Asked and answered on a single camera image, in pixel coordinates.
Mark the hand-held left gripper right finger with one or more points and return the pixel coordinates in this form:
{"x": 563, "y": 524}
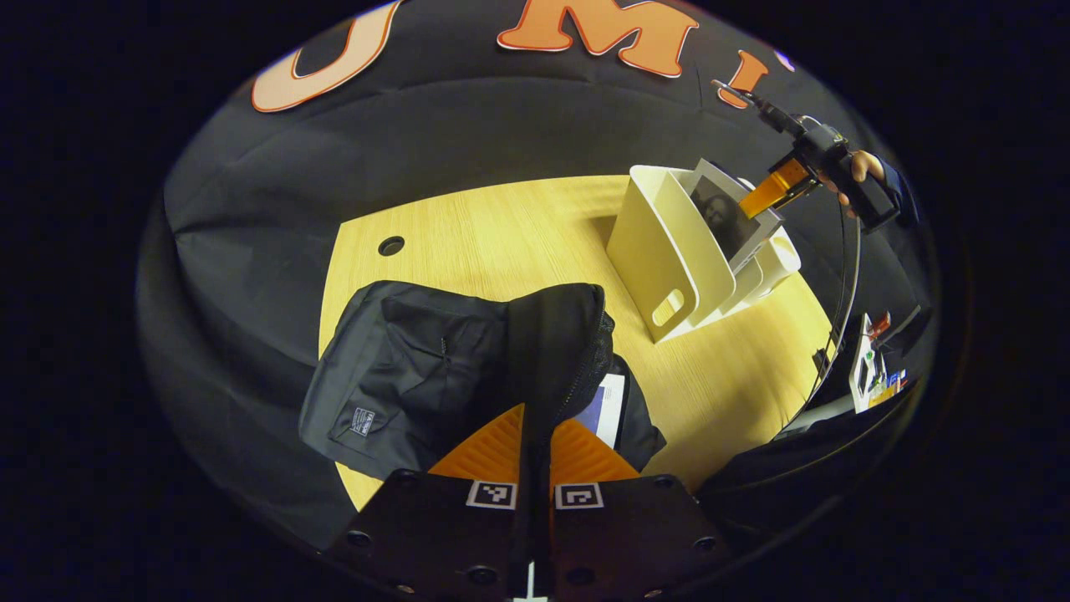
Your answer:
{"x": 635, "y": 535}

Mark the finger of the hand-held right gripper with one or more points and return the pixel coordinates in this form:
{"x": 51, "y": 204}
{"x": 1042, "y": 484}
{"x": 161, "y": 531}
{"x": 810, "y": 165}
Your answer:
{"x": 773, "y": 188}

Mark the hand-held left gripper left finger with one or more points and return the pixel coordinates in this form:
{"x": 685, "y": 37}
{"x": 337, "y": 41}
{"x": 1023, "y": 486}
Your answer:
{"x": 435, "y": 535}

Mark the grey portrait cover book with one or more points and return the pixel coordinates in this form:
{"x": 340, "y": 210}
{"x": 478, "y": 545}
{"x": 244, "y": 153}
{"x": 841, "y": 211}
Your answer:
{"x": 727, "y": 217}

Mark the white bookshelf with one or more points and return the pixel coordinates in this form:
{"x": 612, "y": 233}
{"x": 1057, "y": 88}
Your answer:
{"x": 660, "y": 242}

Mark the blue cover book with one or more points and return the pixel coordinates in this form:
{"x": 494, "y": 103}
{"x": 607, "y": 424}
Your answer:
{"x": 608, "y": 405}

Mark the black schoolbag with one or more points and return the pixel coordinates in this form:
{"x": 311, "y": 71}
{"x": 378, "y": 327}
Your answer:
{"x": 401, "y": 368}

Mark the thin dark pole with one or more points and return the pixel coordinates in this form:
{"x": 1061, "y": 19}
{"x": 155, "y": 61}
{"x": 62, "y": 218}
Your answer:
{"x": 851, "y": 284}

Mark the white box with colourful items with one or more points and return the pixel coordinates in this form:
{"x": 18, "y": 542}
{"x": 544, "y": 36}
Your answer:
{"x": 868, "y": 368}

